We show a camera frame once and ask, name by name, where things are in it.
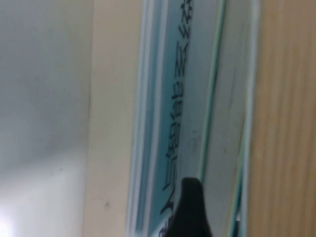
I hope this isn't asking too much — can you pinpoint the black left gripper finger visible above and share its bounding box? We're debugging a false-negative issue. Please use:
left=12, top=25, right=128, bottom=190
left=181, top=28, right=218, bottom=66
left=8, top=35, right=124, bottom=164
left=164, top=177, right=215, bottom=237

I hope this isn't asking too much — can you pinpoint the blue and grey book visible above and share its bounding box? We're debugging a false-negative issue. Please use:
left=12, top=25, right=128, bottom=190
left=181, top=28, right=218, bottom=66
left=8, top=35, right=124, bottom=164
left=246, top=0, right=316, bottom=237

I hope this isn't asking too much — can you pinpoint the white book with black lettering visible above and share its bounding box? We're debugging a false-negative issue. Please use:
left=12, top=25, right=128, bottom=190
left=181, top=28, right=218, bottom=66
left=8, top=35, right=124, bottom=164
left=83, top=0, right=227, bottom=237

